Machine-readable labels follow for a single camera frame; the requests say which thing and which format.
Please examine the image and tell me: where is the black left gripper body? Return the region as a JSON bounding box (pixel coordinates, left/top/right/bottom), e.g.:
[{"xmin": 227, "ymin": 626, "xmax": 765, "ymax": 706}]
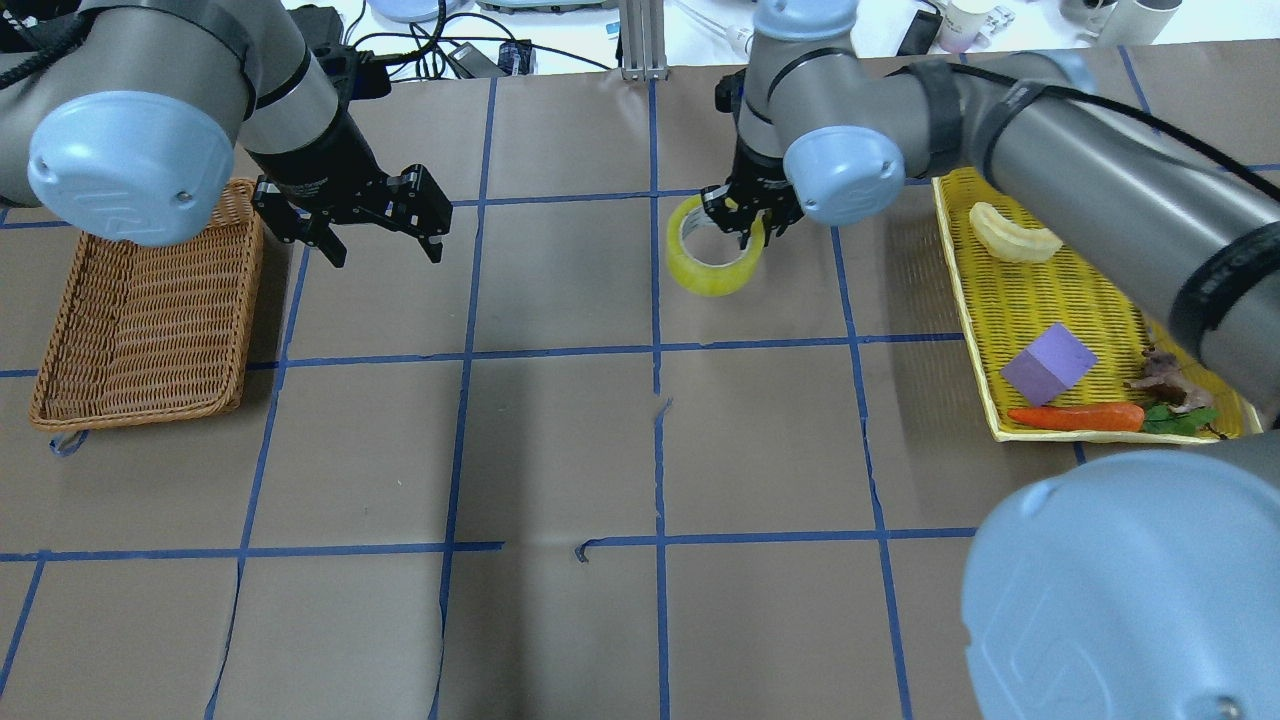
[{"xmin": 252, "ymin": 129, "xmax": 406, "ymax": 231}]

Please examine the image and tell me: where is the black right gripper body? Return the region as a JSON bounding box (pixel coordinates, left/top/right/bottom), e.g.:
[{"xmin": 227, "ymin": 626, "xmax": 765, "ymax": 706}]
[{"xmin": 703, "ymin": 140, "xmax": 804, "ymax": 241}]

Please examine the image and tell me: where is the yellow tape roll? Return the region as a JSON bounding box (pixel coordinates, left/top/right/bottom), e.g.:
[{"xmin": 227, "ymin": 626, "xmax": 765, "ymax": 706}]
[{"xmin": 664, "ymin": 196, "xmax": 764, "ymax": 297}]

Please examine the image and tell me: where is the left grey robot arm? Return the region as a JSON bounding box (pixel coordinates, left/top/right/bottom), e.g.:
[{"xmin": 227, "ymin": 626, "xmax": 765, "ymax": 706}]
[{"xmin": 1, "ymin": 1, "xmax": 453, "ymax": 268}]

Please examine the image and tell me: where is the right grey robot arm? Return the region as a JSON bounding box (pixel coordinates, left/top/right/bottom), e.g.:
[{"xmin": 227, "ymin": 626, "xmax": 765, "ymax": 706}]
[{"xmin": 710, "ymin": 1, "xmax": 1279, "ymax": 719}]

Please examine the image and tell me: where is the black power adapter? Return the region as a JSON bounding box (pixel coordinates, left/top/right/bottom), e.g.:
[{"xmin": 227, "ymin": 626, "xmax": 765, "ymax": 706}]
[{"xmin": 445, "ymin": 40, "xmax": 535, "ymax": 79}]

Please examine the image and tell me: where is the blue plate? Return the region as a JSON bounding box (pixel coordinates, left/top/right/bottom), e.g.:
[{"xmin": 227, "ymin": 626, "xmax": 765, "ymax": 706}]
[{"xmin": 367, "ymin": 0, "xmax": 449, "ymax": 26}]

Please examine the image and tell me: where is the brown wicker basket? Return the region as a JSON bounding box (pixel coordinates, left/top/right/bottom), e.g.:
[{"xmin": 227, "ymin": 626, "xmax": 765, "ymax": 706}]
[{"xmin": 29, "ymin": 178, "xmax": 265, "ymax": 433}]

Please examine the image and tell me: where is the pale croissant bread toy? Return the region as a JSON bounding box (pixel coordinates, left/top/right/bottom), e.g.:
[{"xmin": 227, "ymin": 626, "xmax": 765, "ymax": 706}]
[{"xmin": 969, "ymin": 202, "xmax": 1064, "ymax": 264}]

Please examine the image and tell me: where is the purple foam cube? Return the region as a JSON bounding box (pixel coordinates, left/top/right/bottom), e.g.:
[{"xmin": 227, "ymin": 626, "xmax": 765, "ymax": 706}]
[{"xmin": 1000, "ymin": 323, "xmax": 1100, "ymax": 406}]

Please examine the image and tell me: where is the yellow woven tray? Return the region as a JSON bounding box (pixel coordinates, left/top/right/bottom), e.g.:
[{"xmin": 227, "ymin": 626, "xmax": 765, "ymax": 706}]
[{"xmin": 932, "ymin": 168, "xmax": 1263, "ymax": 446}]

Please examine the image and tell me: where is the orange toy carrot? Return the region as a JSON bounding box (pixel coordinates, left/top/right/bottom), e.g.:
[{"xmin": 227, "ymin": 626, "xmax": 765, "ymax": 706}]
[{"xmin": 1006, "ymin": 402, "xmax": 1147, "ymax": 432}]

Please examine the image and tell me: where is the brown ginger root toy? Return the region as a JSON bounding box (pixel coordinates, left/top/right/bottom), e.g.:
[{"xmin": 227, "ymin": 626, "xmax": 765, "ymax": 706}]
[{"xmin": 1125, "ymin": 345, "xmax": 1215, "ymax": 415}]

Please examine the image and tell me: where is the green leaf toy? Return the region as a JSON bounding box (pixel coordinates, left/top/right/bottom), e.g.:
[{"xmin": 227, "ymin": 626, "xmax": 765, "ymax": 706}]
[{"xmin": 1140, "ymin": 404, "xmax": 1219, "ymax": 437}]

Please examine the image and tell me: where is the aluminium frame post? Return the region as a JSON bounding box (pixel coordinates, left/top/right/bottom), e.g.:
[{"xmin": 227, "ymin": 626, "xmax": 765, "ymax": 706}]
[{"xmin": 617, "ymin": 0, "xmax": 669, "ymax": 82}]

